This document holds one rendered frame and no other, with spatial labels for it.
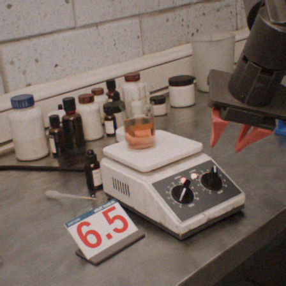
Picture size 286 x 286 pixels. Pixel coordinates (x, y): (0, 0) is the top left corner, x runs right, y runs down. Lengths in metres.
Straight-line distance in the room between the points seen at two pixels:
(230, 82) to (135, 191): 0.22
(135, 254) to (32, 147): 0.44
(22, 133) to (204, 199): 0.46
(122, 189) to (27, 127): 0.33
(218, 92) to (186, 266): 0.22
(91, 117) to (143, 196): 0.41
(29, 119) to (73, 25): 0.34
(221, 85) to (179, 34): 0.92
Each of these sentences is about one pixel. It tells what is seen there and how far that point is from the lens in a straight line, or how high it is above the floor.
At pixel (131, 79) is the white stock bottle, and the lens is 1.19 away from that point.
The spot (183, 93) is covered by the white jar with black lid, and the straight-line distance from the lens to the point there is 1.25.
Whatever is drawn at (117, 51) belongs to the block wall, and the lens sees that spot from 1.34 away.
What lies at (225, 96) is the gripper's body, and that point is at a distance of 0.59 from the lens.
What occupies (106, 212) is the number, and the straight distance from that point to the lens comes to 0.69.
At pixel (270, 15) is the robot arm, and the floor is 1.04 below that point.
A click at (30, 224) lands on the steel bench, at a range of 0.77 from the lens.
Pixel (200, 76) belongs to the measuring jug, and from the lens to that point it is 1.39.
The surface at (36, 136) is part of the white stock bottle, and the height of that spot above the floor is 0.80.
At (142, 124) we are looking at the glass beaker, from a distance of 0.72.
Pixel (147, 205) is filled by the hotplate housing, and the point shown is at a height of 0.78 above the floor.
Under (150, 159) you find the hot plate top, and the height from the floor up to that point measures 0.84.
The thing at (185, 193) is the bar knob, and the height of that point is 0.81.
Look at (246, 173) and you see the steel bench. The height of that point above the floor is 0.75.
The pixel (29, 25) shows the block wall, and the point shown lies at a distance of 1.18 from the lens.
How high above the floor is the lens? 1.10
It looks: 20 degrees down
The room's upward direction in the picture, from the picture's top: 6 degrees counter-clockwise
